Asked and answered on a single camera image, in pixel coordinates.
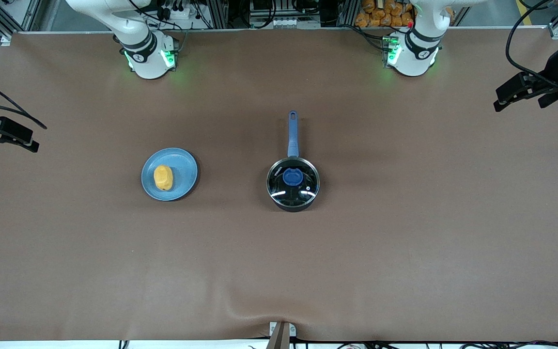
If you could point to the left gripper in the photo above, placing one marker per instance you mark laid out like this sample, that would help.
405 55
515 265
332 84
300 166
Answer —
554 66

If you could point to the yellow potato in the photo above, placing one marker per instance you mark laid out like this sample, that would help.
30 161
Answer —
163 178

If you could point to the glass lid with blue knob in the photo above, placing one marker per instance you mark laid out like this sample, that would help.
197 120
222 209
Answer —
292 177

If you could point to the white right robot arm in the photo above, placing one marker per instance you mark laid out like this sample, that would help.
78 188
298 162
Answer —
146 58

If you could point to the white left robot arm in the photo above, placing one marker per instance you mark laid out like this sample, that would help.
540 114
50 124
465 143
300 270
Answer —
414 58

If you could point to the bag of orange items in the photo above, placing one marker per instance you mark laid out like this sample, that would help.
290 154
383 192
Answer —
380 14

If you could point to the blue round plate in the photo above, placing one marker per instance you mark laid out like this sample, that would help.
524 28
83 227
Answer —
182 165

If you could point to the white power strip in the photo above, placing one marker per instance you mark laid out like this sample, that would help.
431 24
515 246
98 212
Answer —
287 22

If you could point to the brown table mat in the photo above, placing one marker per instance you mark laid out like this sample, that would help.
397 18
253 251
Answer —
279 271

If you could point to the aluminium frame strut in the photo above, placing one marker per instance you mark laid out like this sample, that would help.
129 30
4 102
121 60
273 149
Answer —
5 17

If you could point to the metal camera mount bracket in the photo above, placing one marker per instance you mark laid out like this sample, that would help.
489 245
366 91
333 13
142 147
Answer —
280 337

